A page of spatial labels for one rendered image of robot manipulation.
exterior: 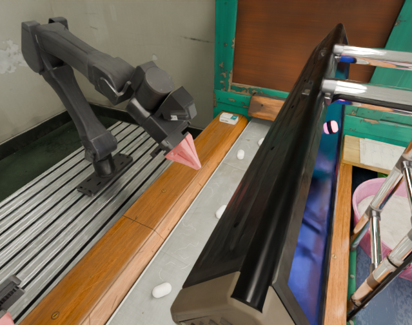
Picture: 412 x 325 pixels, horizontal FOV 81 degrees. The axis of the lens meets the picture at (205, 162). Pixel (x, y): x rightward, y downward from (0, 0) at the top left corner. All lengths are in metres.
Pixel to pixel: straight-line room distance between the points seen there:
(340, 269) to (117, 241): 0.44
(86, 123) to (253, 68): 0.56
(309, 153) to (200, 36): 1.69
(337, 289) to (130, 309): 0.37
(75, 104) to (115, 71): 0.23
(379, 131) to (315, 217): 0.77
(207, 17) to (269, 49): 0.97
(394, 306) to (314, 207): 0.52
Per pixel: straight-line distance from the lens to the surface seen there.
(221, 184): 0.67
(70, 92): 0.74
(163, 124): 0.50
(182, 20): 1.88
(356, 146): 0.87
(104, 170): 0.82
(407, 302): 0.70
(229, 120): 0.88
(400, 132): 0.94
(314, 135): 0.20
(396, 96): 0.28
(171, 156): 0.54
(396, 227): 0.73
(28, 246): 0.77
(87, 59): 0.59
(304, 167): 0.17
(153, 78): 0.47
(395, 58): 0.42
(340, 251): 0.58
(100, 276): 0.53
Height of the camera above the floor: 1.21
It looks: 39 degrees down
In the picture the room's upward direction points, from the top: straight up
